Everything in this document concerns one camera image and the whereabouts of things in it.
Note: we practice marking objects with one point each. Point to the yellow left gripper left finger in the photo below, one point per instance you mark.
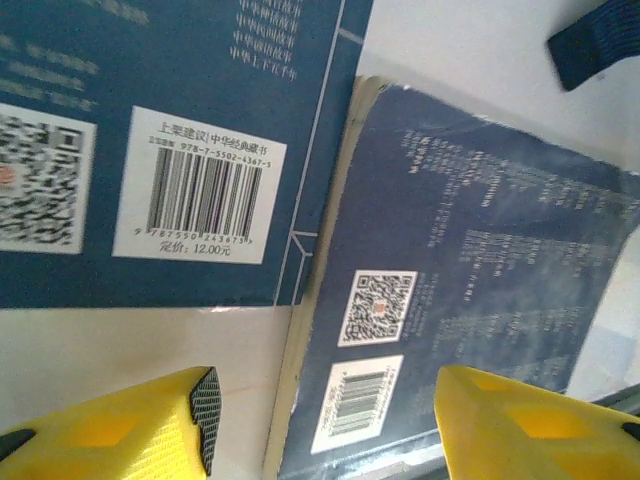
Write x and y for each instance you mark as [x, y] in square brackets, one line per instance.
[100, 430]

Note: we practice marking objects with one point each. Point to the navy blue backpack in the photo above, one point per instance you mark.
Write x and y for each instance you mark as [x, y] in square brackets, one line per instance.
[585, 50]

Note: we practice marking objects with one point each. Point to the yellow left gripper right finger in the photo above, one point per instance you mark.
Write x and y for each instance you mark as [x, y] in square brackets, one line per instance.
[525, 430]

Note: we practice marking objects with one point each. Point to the blue book side-by-side codes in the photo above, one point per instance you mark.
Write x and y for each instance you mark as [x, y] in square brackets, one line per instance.
[200, 75]

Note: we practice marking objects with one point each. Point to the worn blue book codes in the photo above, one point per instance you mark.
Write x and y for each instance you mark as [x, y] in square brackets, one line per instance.
[475, 250]

